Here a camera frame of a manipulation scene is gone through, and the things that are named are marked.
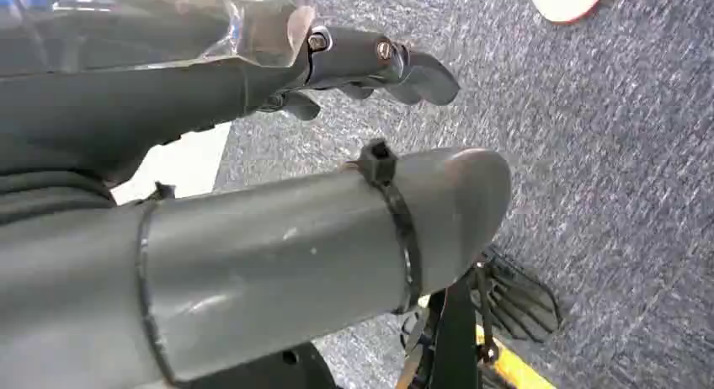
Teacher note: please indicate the black zip tie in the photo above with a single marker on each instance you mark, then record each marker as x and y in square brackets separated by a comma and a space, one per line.
[404, 230]
[144, 286]

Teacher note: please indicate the yellow floor tape strip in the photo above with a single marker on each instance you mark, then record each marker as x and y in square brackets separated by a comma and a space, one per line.
[516, 370]

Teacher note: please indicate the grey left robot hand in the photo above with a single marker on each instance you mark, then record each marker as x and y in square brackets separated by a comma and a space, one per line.
[268, 264]

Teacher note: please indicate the white disc with red rim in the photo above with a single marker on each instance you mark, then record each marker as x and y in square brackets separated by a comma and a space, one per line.
[563, 1]

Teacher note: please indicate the ribbed grey left robot arm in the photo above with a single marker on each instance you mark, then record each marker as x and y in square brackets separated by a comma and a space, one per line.
[50, 199]

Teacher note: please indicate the white flat panel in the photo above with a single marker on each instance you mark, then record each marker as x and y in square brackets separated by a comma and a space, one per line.
[178, 166]

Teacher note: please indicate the black robot leg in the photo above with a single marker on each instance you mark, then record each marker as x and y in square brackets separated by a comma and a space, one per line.
[454, 342]

